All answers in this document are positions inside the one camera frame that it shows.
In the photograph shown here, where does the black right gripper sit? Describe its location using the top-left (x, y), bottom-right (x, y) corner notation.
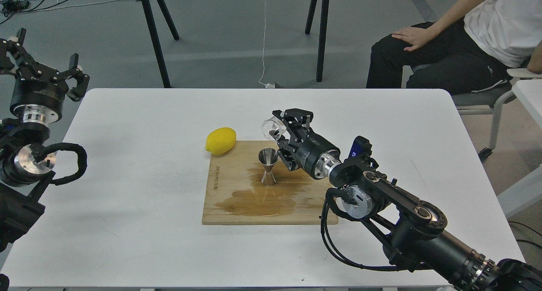
top-left (272, 109), bottom-right (340, 180)

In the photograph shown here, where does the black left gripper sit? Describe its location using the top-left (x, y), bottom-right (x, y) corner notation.
top-left (0, 28), bottom-right (90, 124)

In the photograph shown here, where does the clear glass cup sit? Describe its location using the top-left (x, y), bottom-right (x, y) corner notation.
top-left (261, 116), bottom-right (287, 142)

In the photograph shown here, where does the steel jigger measuring cup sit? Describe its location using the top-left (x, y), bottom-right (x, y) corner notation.
top-left (259, 147), bottom-right (278, 186)

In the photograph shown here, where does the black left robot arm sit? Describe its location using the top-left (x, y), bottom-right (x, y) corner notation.
top-left (0, 28), bottom-right (90, 251)

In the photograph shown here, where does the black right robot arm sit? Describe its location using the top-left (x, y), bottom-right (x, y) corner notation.
top-left (265, 109), bottom-right (541, 291)

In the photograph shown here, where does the yellow lemon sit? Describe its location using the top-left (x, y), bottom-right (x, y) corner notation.
top-left (205, 127), bottom-right (236, 155)

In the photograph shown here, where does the wooden cutting board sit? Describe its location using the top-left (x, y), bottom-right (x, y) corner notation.
top-left (202, 141), bottom-right (330, 225)

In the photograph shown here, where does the black legged background table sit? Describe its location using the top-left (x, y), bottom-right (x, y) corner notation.
top-left (125, 0), bottom-right (330, 89)

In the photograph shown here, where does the grey chair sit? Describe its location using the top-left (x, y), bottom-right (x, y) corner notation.
top-left (411, 62), bottom-right (542, 158)

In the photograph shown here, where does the seated person white shirt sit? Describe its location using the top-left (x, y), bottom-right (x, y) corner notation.
top-left (366, 0), bottom-right (542, 95)

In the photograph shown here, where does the white hanging cable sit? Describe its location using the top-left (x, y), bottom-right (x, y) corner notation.
top-left (254, 0), bottom-right (276, 89)

